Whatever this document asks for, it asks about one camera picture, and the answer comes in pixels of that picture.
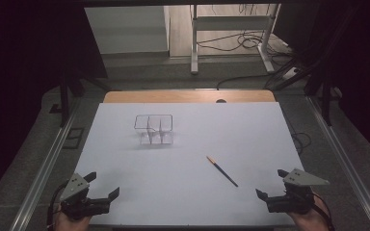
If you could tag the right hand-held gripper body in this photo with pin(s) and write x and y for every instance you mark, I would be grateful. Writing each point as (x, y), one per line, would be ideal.
(297, 199)

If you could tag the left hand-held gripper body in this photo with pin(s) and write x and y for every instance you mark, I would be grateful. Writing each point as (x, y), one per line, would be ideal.
(75, 205)

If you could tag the clear plastic divided organizer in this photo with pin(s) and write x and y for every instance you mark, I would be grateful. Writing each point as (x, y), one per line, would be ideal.
(154, 130)

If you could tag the person's left hand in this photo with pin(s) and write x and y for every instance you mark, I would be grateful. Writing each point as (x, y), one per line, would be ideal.
(70, 224)

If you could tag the person's right hand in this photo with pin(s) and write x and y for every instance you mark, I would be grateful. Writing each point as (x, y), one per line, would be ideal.
(311, 221)

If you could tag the white table mat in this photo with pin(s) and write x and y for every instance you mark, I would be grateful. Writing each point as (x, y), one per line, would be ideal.
(186, 192)

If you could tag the black metal stand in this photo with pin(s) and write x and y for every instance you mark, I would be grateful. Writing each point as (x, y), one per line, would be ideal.
(65, 99)
(326, 99)

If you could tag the white power strip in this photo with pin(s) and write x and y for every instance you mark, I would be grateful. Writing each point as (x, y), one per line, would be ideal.
(289, 73)

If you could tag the wooden table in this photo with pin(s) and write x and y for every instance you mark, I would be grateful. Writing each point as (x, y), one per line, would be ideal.
(189, 96)

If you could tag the white board panel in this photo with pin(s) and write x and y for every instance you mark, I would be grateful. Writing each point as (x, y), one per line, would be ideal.
(126, 30)

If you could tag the aluminium rail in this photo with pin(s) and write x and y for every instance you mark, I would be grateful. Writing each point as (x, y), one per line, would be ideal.
(45, 173)
(343, 166)

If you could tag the white metal desk frame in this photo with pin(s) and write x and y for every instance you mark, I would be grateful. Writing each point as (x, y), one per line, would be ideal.
(194, 48)

